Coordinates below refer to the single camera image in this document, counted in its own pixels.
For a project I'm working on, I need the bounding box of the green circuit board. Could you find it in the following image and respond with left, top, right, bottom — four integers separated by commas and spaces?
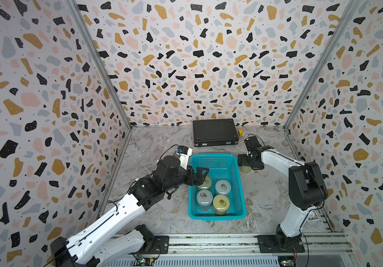
134, 254, 155, 267
278, 256, 296, 267

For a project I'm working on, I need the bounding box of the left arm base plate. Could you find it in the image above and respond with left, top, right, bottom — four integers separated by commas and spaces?
137, 235, 170, 255

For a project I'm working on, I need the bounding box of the yellow-green tea canister back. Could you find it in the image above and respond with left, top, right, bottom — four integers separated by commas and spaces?
239, 166, 253, 174

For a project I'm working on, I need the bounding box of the light blue tea canister front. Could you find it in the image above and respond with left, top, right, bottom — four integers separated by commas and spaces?
196, 189, 213, 211

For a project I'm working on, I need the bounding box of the paper label on table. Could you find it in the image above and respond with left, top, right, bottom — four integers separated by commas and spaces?
307, 211, 321, 228

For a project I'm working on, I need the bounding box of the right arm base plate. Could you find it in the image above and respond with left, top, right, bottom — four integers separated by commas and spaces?
257, 233, 306, 253

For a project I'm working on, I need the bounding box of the olive green tea canister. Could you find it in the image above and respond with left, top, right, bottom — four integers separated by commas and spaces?
198, 177, 213, 190

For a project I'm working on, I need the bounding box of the light blue tea canister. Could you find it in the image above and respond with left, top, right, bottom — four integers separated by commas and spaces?
196, 189, 213, 211
215, 180, 231, 195

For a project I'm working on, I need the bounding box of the green circuit board right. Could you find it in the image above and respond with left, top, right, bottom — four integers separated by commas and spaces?
278, 256, 296, 267

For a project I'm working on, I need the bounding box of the black hard case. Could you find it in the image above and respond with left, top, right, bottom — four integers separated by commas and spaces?
193, 119, 239, 147

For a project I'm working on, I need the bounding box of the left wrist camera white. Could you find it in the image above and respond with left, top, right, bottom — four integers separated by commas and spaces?
174, 145, 193, 170

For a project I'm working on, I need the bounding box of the green circuit board left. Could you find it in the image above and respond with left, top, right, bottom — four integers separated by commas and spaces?
134, 254, 155, 267

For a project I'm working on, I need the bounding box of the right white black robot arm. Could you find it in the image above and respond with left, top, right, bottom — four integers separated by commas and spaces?
238, 135, 328, 253

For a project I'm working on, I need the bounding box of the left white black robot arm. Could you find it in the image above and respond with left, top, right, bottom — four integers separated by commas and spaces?
50, 154, 209, 267

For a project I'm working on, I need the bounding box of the teal plastic perforated basket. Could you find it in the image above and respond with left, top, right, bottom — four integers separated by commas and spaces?
188, 154, 247, 221

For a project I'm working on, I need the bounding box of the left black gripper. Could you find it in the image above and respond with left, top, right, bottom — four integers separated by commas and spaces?
163, 164, 210, 194

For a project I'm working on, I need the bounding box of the aluminium mounting rail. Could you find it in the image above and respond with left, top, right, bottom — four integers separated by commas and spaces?
111, 233, 346, 259

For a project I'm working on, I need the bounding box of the yellow tea canister front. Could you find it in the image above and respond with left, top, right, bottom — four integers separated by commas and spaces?
213, 194, 230, 216

